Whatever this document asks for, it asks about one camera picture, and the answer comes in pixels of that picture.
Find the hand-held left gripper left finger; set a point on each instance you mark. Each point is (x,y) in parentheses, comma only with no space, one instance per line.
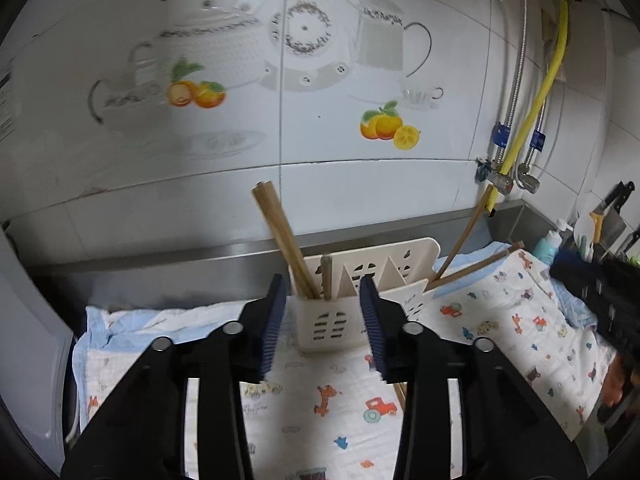
(272,330)

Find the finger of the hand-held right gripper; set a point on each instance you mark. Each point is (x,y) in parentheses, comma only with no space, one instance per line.
(575,275)

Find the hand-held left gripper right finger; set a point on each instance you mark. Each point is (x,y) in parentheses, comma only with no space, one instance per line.
(372,325)

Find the cream plastic utensil holder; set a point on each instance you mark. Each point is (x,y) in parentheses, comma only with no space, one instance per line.
(330,325)

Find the person's right hand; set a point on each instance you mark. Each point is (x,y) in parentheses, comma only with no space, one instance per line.
(615,390)

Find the white spatula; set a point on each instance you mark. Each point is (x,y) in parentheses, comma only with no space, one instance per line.
(584,237)

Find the teal dish soap bottle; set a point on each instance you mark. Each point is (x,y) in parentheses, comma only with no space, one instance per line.
(547,247)

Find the printed cartoon cloth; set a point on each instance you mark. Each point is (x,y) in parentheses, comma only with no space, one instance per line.
(320,400)

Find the steel water valve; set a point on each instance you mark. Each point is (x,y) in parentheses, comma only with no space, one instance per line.
(529,179)

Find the white appliance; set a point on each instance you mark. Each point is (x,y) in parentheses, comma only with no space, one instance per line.
(30,335)

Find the wall label sticker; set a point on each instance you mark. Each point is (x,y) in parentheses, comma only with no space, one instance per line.
(5,105)

